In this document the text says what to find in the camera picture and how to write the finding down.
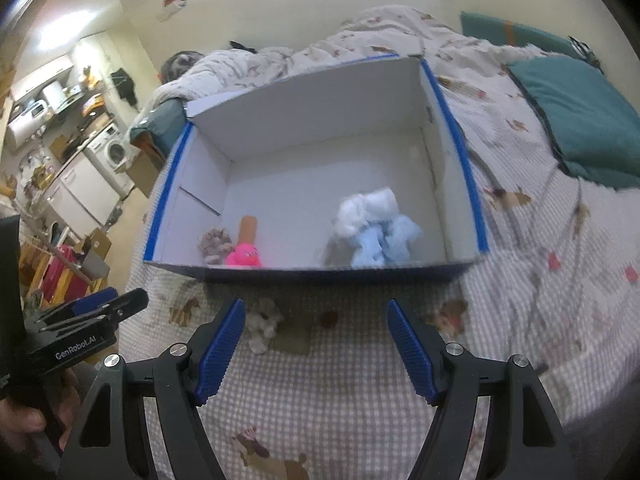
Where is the wooden bed frame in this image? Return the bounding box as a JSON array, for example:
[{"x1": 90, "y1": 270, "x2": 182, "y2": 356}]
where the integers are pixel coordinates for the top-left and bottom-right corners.
[{"x1": 126, "y1": 131, "x2": 166, "y2": 198}]

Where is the blue and white cardboard box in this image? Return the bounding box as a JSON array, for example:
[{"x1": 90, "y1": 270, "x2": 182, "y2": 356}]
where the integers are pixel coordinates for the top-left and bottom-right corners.
[{"x1": 143, "y1": 54, "x2": 488, "y2": 283}]

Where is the white fluffy sock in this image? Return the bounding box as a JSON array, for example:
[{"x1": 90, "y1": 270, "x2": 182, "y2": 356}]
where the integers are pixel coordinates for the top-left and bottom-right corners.
[{"x1": 333, "y1": 188, "x2": 399, "y2": 238}]

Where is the pink plush ball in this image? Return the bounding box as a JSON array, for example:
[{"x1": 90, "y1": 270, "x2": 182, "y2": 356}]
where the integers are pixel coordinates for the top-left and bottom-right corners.
[{"x1": 224, "y1": 243, "x2": 262, "y2": 268}]

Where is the light blue fluffy sock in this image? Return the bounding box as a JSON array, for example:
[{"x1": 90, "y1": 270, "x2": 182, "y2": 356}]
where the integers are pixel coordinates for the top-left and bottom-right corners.
[{"x1": 349, "y1": 214, "x2": 423, "y2": 268}]

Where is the white washing machine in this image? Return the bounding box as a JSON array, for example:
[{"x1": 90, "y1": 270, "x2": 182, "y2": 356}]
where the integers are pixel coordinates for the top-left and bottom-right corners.
[{"x1": 82, "y1": 122, "x2": 134, "y2": 198}]

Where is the person's left hand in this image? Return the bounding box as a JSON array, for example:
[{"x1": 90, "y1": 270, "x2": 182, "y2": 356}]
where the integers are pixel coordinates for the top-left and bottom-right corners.
[{"x1": 1, "y1": 370, "x2": 81, "y2": 452}]

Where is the teal pillow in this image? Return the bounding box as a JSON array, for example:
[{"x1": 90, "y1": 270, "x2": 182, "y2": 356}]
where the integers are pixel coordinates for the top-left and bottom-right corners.
[{"x1": 508, "y1": 55, "x2": 639, "y2": 190}]

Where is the brown cardboard box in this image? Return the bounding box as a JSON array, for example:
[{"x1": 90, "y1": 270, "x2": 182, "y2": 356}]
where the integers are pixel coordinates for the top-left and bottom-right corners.
[{"x1": 75, "y1": 229, "x2": 112, "y2": 260}]

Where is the beige lace scrunchie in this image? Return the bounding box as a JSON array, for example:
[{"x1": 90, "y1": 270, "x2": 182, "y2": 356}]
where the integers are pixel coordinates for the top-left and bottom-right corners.
[{"x1": 198, "y1": 228, "x2": 234, "y2": 266}]

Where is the white kitchen cabinet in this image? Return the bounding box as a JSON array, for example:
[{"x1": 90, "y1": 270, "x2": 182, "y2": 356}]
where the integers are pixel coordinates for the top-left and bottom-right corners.
[{"x1": 41, "y1": 153, "x2": 120, "y2": 237}]

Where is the checkered dog print bedspread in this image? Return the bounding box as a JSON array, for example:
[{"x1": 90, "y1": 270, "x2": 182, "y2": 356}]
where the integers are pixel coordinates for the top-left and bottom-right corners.
[{"x1": 118, "y1": 6, "x2": 639, "y2": 479}]

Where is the teal cushion with orange stripe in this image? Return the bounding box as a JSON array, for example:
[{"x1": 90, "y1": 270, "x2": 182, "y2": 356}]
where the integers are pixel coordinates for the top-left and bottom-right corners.
[{"x1": 460, "y1": 12, "x2": 592, "y2": 60}]

